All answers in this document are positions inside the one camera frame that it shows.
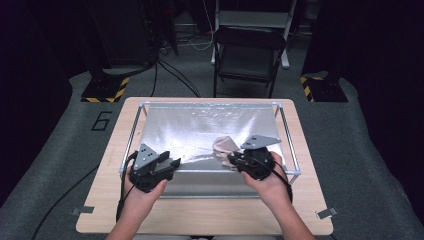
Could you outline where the black floor cable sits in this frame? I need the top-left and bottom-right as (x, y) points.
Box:
(30, 164), (100, 240)
(150, 61), (160, 98)
(158, 59), (202, 98)

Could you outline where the black equipment cabinet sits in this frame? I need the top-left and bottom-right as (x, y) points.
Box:
(86, 0), (158, 68)

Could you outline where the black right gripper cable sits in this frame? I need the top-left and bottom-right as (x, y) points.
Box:
(248, 156), (295, 205)

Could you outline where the dark curtain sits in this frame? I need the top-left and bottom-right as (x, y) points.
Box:
(0, 0), (73, 208)
(301, 0), (424, 219)

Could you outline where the white floor cable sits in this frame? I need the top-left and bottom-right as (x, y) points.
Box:
(178, 29), (215, 52)

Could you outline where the person's left hand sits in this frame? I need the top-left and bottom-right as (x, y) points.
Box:
(120, 166), (169, 219)

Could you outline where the person's right hand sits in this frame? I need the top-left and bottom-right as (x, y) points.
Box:
(241, 151), (294, 209)

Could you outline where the black yellow striped stand base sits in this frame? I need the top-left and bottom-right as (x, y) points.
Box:
(299, 74), (349, 104)
(80, 76), (130, 104)

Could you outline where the clear plastic-lined metal-frame box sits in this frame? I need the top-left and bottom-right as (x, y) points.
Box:
(119, 100), (302, 200)

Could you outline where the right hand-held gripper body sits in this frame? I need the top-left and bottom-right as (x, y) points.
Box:
(237, 134), (283, 182)

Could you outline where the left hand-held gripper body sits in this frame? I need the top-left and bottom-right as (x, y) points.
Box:
(128, 143), (175, 194)

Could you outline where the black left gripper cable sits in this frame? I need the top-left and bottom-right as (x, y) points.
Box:
(114, 150), (140, 224)

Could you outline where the black folding chair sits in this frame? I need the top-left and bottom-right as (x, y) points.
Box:
(210, 0), (299, 70)
(212, 26), (288, 100)

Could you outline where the grey tape strip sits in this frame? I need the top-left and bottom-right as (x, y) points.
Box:
(315, 207), (339, 220)
(70, 205), (96, 216)

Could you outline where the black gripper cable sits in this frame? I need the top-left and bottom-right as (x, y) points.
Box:
(114, 150), (140, 224)
(248, 156), (295, 205)

